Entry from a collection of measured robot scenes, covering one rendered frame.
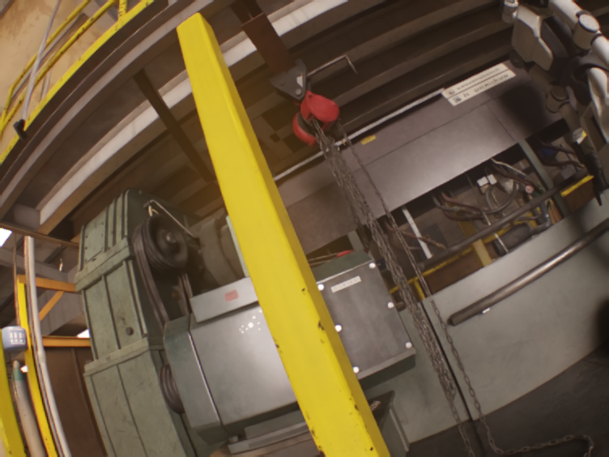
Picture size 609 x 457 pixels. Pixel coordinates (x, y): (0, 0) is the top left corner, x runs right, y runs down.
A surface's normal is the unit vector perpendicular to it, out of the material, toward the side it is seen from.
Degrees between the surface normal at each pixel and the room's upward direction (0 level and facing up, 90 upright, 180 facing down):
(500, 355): 90
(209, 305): 90
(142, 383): 90
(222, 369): 90
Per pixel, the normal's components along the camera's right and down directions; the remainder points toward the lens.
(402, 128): -0.40, -0.40
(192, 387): -0.03, -0.37
